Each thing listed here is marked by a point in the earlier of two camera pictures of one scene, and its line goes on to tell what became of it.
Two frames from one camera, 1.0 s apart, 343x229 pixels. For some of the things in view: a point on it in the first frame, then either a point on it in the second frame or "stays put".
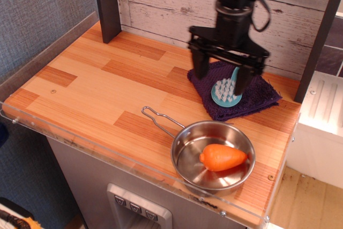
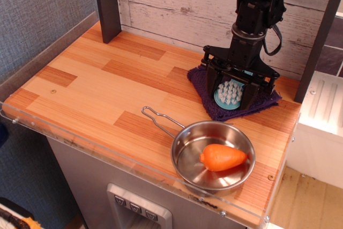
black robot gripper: x=230 y=41 -> x=243 y=58
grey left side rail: x=12 y=83 stays put
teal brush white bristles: x=223 y=93 stays put
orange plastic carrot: x=217 y=157 stays put
